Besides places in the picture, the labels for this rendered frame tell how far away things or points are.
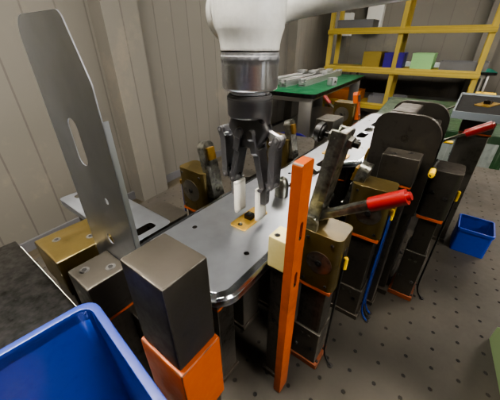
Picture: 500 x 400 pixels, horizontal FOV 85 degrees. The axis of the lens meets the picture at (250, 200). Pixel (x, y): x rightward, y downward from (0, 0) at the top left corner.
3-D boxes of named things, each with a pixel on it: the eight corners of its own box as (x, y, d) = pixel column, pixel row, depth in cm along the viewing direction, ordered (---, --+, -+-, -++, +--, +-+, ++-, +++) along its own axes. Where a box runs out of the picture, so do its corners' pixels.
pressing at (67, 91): (113, 278, 42) (20, 15, 25) (159, 317, 36) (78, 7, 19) (109, 281, 42) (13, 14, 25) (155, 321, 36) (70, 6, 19)
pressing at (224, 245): (364, 113, 145) (365, 110, 144) (412, 120, 133) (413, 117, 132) (129, 251, 50) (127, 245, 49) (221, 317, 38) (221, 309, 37)
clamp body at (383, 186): (334, 291, 79) (361, 172, 60) (374, 310, 73) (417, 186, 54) (325, 306, 74) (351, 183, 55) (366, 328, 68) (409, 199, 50)
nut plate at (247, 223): (254, 207, 61) (254, 202, 60) (268, 213, 59) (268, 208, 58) (229, 225, 55) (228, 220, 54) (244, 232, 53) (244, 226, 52)
